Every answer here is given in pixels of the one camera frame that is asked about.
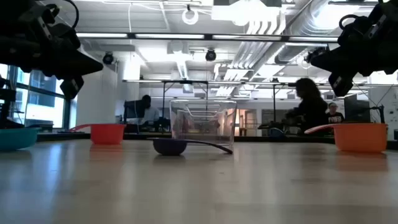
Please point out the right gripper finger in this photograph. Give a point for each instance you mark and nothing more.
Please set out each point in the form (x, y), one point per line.
(332, 60)

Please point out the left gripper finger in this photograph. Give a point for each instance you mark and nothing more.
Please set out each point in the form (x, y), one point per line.
(82, 65)

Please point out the pinkish red measuring cup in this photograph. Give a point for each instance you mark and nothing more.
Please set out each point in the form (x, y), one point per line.
(107, 134)

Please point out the orange measuring cup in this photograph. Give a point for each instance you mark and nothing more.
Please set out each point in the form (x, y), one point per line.
(360, 138)

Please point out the teal measuring cup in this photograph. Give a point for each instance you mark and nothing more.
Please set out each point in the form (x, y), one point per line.
(15, 138)

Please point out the purple measuring cup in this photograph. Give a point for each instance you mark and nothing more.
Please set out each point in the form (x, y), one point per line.
(169, 147)

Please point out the clear plastic basket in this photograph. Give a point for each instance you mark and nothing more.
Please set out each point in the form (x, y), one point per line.
(217, 118)

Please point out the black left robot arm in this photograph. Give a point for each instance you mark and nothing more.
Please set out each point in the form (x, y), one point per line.
(12, 46)

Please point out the black ceiling spotlight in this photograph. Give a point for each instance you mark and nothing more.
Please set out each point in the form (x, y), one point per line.
(210, 55)
(108, 58)
(320, 51)

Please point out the person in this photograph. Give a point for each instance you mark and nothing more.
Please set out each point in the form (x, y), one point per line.
(335, 117)
(149, 113)
(311, 109)

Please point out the black computer monitor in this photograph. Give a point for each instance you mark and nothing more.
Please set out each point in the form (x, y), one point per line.
(133, 110)
(357, 109)

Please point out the large window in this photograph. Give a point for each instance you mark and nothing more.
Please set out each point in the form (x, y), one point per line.
(40, 112)

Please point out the overhead light bar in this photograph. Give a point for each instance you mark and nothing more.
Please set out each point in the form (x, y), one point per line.
(208, 36)

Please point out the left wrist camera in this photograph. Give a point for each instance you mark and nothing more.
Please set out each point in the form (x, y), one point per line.
(72, 87)

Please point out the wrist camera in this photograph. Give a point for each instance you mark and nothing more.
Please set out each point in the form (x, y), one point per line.
(340, 84)
(72, 87)

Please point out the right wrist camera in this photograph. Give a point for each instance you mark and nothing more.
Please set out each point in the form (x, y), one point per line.
(340, 84)

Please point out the silver ventilation duct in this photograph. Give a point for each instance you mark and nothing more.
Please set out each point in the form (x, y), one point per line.
(311, 15)

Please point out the black aluminium table frame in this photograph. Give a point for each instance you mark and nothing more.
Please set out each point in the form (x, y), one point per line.
(140, 137)

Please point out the black background rig frame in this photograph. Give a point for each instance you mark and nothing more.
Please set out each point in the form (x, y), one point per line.
(185, 82)

